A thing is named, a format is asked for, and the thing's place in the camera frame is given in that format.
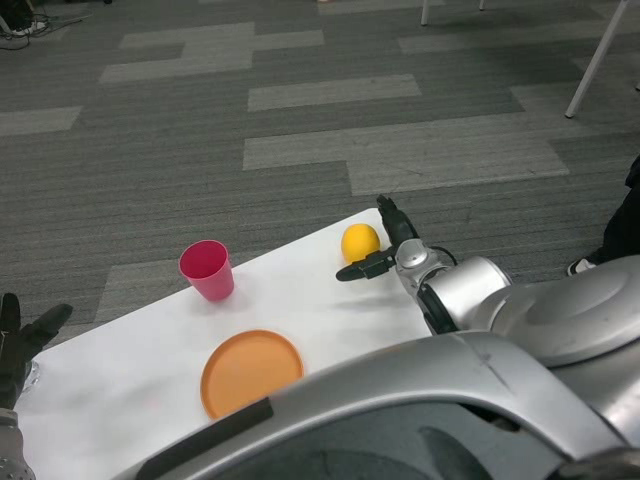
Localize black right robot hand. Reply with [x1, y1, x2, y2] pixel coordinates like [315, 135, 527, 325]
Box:
[335, 194, 421, 282]

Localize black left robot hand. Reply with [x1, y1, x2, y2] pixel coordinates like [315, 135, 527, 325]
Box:
[0, 293, 74, 411]

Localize yellow lemon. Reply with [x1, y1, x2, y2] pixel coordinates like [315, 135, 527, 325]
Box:
[340, 224, 381, 265]

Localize silver robot chest black window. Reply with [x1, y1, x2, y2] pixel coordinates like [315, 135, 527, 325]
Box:
[107, 332, 640, 480]

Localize pink plastic cup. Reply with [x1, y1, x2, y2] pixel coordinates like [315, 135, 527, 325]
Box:
[179, 239, 235, 303]

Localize orange round plate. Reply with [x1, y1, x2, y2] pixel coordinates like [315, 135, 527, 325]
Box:
[200, 329, 305, 420]

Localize person in black trousers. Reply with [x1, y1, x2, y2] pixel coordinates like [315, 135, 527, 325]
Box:
[567, 154, 640, 277]

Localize long white table leg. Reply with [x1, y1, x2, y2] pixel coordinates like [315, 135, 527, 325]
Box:
[564, 0, 634, 120]

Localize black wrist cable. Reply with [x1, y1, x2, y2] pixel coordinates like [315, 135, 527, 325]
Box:
[430, 244, 459, 266]

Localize tangled floor cables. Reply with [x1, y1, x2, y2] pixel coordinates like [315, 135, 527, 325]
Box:
[0, 9, 91, 49]

